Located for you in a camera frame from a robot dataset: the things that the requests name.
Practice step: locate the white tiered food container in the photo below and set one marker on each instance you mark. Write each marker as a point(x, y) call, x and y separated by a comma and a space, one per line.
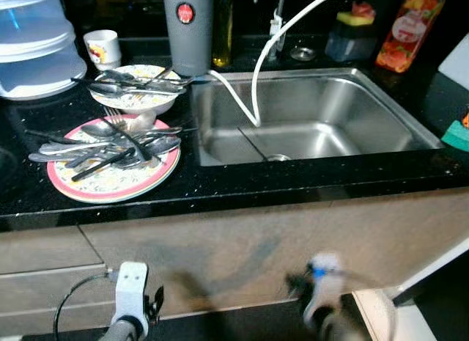
point(33, 59)

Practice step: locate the steel fork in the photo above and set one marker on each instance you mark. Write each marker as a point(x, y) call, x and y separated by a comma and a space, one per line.
point(110, 112)

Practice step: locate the pink rimmed floral plate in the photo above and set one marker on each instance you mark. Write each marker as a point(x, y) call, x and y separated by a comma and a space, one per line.
point(117, 185)

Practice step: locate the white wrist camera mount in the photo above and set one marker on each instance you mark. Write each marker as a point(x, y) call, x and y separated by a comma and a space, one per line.
point(132, 286)
point(326, 282)

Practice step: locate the green sponge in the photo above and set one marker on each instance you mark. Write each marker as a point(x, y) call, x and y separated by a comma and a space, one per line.
point(458, 136)

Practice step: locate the white cutting board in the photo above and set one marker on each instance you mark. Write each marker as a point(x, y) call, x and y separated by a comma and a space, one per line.
point(456, 66)

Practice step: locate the grey water filter canister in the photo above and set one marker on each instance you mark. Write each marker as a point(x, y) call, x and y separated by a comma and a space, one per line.
point(188, 44)

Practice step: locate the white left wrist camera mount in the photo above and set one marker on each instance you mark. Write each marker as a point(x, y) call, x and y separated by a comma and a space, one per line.
point(132, 286)

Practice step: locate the dark sponge holder box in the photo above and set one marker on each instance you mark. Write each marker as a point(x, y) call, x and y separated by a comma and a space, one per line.
point(350, 44)

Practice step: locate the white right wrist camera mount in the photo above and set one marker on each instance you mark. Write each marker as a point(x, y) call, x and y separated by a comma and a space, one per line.
point(326, 282)

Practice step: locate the chrome sink faucet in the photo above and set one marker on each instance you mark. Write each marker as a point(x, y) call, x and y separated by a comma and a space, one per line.
point(281, 4)

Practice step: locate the white printed mug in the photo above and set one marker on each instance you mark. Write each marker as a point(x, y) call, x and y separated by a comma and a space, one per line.
point(102, 49)

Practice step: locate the olive oil glass bottle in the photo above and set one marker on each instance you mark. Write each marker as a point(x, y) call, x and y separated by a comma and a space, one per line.
point(222, 40)

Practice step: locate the orange soap pump bottle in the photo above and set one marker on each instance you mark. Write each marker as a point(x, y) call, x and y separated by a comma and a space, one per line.
point(407, 40)

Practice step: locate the dark cabinet with white trim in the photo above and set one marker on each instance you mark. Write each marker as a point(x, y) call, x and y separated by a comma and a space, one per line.
point(447, 312)

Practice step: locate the floral ceramic bowl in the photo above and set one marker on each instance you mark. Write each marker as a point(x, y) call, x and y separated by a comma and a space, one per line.
point(135, 103)

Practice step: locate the round chrome sink cap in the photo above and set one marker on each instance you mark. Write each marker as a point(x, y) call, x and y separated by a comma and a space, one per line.
point(303, 53)

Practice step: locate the yellow sponge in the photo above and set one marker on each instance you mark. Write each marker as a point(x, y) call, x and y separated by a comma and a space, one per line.
point(355, 20)

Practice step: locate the steel spoon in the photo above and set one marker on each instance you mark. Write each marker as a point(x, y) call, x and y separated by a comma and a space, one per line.
point(106, 88)
point(95, 130)
point(163, 144)

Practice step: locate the beige cabinet door panel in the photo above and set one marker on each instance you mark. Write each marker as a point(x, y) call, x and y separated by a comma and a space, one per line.
point(212, 238)
point(396, 224)

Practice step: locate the orange mini fan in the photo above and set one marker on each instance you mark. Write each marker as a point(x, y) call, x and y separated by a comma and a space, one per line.
point(465, 121)

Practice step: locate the beige drawer front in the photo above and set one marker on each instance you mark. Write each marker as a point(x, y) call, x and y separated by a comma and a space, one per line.
point(44, 249)
point(37, 293)
point(22, 323)

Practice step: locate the stainless steel sink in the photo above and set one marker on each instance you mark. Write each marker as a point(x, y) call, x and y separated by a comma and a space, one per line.
point(330, 114)

